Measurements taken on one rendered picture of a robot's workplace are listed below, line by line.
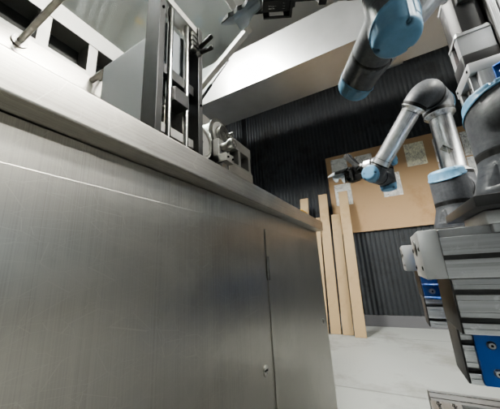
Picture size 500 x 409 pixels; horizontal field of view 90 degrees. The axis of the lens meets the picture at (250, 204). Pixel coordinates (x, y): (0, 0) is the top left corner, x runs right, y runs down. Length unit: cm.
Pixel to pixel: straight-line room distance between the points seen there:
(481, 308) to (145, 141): 58
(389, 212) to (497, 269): 296
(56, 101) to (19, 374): 22
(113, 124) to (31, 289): 17
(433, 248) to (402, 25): 38
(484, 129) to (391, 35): 28
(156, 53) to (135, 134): 41
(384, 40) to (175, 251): 46
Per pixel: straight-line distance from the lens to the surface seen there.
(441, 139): 135
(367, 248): 350
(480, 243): 60
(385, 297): 352
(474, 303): 59
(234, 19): 64
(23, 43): 111
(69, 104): 30
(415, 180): 362
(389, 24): 52
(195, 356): 42
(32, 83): 29
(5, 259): 28
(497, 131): 67
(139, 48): 98
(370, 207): 354
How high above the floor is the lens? 72
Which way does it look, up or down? 15 degrees up
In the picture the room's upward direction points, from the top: 3 degrees counter-clockwise
